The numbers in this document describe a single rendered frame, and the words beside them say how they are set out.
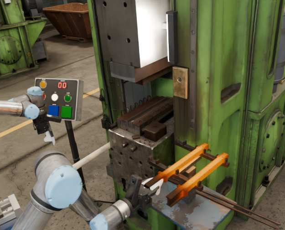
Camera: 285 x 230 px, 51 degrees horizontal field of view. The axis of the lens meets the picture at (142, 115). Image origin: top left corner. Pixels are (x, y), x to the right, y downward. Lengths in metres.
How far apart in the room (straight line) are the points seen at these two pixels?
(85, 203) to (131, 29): 0.88
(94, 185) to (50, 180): 2.03
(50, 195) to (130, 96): 1.26
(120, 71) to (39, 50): 5.43
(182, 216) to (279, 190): 1.54
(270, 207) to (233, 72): 1.30
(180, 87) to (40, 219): 1.00
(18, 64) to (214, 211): 5.58
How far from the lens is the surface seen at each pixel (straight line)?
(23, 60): 6.62
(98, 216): 1.18
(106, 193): 2.84
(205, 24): 1.50
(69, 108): 2.05
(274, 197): 2.87
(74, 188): 0.96
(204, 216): 1.54
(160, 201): 1.61
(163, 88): 2.21
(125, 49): 1.66
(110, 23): 1.69
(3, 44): 6.39
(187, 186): 1.28
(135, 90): 2.10
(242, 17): 1.82
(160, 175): 1.33
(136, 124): 1.82
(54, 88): 2.13
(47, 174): 0.96
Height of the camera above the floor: 1.88
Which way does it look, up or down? 28 degrees down
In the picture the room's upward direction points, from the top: 5 degrees counter-clockwise
